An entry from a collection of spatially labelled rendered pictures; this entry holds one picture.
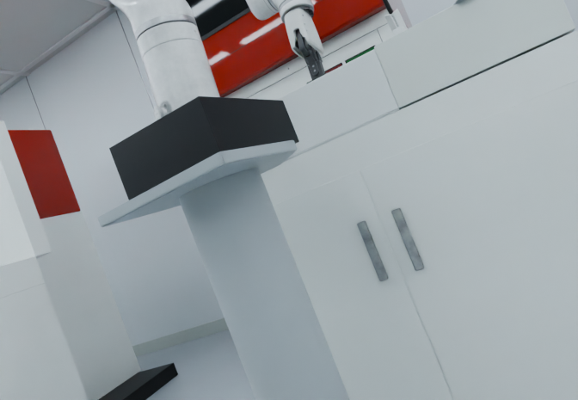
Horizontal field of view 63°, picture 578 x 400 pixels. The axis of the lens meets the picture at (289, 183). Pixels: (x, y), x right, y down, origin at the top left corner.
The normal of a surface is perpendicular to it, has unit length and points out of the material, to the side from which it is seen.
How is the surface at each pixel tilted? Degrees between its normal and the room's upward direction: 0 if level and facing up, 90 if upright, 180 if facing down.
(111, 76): 90
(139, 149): 90
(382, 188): 90
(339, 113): 90
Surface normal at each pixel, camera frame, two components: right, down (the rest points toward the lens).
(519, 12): -0.40, 0.11
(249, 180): 0.65, -0.30
